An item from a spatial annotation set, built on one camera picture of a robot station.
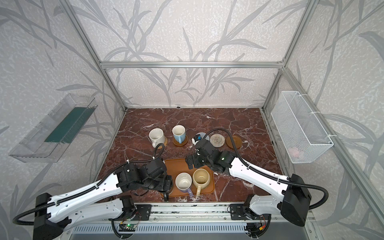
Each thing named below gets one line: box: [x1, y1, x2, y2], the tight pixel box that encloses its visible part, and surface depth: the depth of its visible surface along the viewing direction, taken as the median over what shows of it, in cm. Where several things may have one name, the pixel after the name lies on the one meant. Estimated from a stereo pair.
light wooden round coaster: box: [226, 135, 242, 149], surface depth 101 cm
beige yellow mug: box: [192, 168, 211, 197], surface depth 79 cm
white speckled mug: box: [149, 128, 165, 148], surface depth 97 cm
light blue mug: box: [172, 125, 186, 144], surface depth 96 cm
